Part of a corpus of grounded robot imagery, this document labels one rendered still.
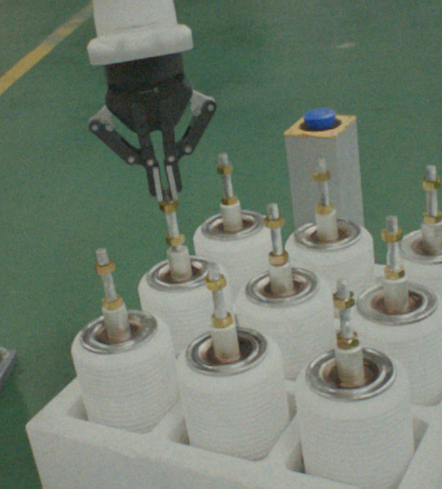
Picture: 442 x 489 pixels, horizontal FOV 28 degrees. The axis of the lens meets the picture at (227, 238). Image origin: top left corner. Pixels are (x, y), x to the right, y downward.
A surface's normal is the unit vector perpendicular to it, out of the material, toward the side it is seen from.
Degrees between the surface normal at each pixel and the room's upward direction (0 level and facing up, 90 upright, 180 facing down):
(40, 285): 0
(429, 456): 0
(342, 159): 90
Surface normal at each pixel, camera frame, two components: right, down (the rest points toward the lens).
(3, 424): -0.14, -0.89
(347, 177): 0.87, 0.10
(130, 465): -0.47, 0.44
